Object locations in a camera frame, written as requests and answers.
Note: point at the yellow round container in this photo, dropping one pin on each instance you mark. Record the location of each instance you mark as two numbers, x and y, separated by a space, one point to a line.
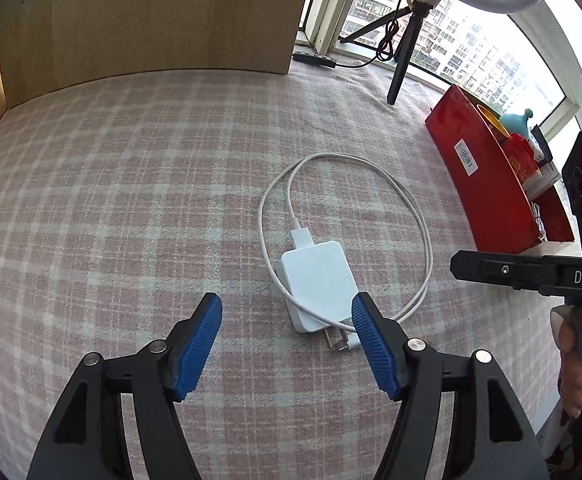
496 125

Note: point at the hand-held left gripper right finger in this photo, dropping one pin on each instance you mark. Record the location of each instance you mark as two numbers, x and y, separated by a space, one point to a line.
376 345

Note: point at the white power adapter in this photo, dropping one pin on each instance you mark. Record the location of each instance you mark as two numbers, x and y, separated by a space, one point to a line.
316 280

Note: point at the red storage box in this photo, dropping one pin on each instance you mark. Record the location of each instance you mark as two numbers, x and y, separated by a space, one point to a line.
481 180

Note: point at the small black item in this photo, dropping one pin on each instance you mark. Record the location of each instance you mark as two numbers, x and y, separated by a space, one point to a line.
541 145

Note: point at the black tripod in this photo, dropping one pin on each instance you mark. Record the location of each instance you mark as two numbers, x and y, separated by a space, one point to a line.
401 70

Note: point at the light wooden board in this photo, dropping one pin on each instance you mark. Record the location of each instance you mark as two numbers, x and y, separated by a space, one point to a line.
146 15

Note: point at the red packet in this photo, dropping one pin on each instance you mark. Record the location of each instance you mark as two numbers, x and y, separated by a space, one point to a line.
518 157

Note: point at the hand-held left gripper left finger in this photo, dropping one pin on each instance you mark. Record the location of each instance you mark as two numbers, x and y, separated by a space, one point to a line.
198 345

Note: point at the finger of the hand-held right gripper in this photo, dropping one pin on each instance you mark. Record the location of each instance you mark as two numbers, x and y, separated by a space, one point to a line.
501 270

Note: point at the pink plaid blanket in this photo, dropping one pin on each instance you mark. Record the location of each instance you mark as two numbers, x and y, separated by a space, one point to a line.
121 185

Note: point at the black inline remote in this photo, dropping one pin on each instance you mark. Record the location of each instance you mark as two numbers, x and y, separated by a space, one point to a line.
313 59

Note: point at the person's right hand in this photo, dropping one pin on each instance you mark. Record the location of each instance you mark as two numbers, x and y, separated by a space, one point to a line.
568 370

